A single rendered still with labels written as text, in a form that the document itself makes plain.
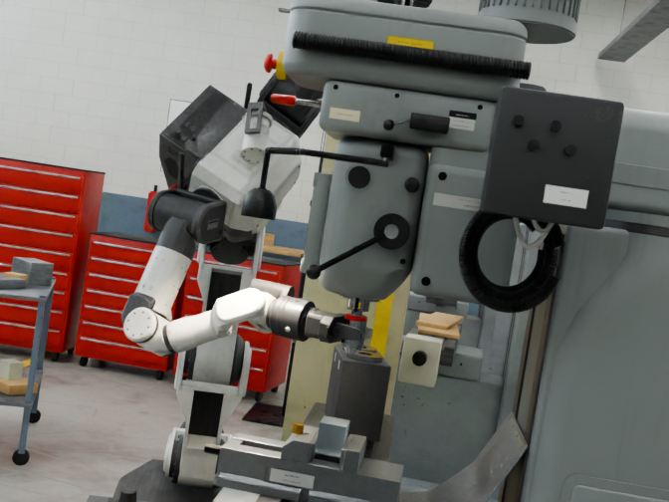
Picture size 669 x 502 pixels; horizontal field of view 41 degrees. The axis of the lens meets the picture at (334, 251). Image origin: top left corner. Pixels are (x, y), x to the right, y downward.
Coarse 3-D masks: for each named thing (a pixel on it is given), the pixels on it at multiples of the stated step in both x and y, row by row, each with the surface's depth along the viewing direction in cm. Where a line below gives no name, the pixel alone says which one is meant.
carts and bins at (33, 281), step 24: (24, 264) 478; (48, 264) 480; (0, 288) 443; (24, 288) 458; (48, 288) 471; (48, 312) 511; (0, 360) 462; (0, 384) 451; (24, 384) 453; (24, 408) 439; (24, 432) 440; (24, 456) 441
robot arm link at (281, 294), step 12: (264, 288) 198; (276, 288) 197; (288, 288) 197; (276, 300) 194; (288, 300) 193; (264, 312) 194; (276, 312) 192; (252, 324) 198; (264, 324) 195; (276, 324) 192
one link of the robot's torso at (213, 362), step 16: (256, 240) 252; (256, 256) 250; (208, 272) 248; (224, 272) 251; (240, 272) 249; (256, 272) 250; (208, 288) 248; (224, 288) 253; (240, 288) 249; (208, 304) 253; (240, 336) 256; (192, 352) 248; (208, 352) 248; (224, 352) 249; (240, 352) 251; (192, 368) 248; (208, 368) 248; (224, 368) 249; (240, 368) 251
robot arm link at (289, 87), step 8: (280, 80) 228; (288, 80) 229; (280, 88) 228; (288, 88) 228; (296, 88) 229; (304, 88) 229; (296, 96) 229; (304, 96) 229; (312, 96) 229; (320, 96) 231; (272, 104) 230; (280, 104) 229; (288, 112) 230; (296, 112) 229; (304, 112) 229; (296, 120) 231
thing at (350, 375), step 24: (336, 360) 230; (360, 360) 220; (384, 360) 228; (336, 384) 223; (360, 384) 219; (384, 384) 220; (336, 408) 219; (360, 408) 219; (384, 408) 220; (360, 432) 220
